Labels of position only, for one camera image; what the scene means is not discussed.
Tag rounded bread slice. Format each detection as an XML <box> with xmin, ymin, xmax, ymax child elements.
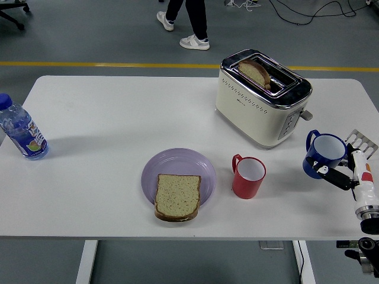
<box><xmin>238</xmin><ymin>59</ymin><xmax>272</xmax><ymax>91</ymax></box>

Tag grey under-table bracket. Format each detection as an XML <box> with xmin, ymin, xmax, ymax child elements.
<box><xmin>259</xmin><ymin>241</ymin><xmax>285</xmax><ymax>251</ymax></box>

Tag red plastic cup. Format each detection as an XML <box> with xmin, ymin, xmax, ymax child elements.
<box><xmin>231</xmin><ymin>153</ymin><xmax>267</xmax><ymax>200</ymax></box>

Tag person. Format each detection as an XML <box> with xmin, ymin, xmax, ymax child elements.
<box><xmin>156</xmin><ymin>0</ymin><xmax>211</xmax><ymax>51</ymax></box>

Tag black table control panel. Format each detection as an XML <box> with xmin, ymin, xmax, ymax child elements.
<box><xmin>336</xmin><ymin>240</ymin><xmax>361</xmax><ymax>249</ymax></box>

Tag white table leg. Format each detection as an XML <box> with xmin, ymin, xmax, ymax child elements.
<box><xmin>75</xmin><ymin>240</ymin><xmax>99</xmax><ymax>284</ymax></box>
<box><xmin>292</xmin><ymin>240</ymin><xmax>316</xmax><ymax>284</ymax></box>

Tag purple round plate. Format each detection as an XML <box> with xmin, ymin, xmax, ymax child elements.
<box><xmin>140</xmin><ymin>147</ymin><xmax>217</xmax><ymax>211</ymax></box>

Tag black office chair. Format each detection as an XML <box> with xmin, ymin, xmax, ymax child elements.
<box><xmin>0</xmin><ymin>0</ymin><xmax>30</xmax><ymax>31</ymax></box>

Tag cream chrome toaster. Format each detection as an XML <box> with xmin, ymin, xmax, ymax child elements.
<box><xmin>215</xmin><ymin>49</ymin><xmax>314</xmax><ymax>151</ymax></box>

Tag thin black cable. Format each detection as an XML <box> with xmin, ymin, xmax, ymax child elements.
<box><xmin>297</xmin><ymin>241</ymin><xmax>306</xmax><ymax>284</ymax></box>

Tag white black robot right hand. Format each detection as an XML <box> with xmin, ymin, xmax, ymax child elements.
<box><xmin>306</xmin><ymin>143</ymin><xmax>379</xmax><ymax>211</ymax></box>

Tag blue-capped drink bottle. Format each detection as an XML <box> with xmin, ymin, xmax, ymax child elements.
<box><xmin>0</xmin><ymin>93</ymin><xmax>50</xmax><ymax>161</ymax></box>

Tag white floor cable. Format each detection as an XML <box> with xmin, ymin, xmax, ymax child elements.
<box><xmin>224</xmin><ymin>0</ymin><xmax>261</xmax><ymax>14</ymax></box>

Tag blue enamel cup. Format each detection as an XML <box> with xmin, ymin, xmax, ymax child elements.
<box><xmin>302</xmin><ymin>129</ymin><xmax>348</xmax><ymax>180</ymax></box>

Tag black floor cable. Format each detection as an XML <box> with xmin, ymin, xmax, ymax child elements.
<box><xmin>268</xmin><ymin>0</ymin><xmax>368</xmax><ymax>26</ymax></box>

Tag silver metal toast rack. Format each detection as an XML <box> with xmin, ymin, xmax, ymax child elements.
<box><xmin>344</xmin><ymin>128</ymin><xmax>379</xmax><ymax>162</ymax></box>

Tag square bread slice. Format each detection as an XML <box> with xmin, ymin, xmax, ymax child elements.
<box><xmin>153</xmin><ymin>173</ymin><xmax>203</xmax><ymax>222</ymax></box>

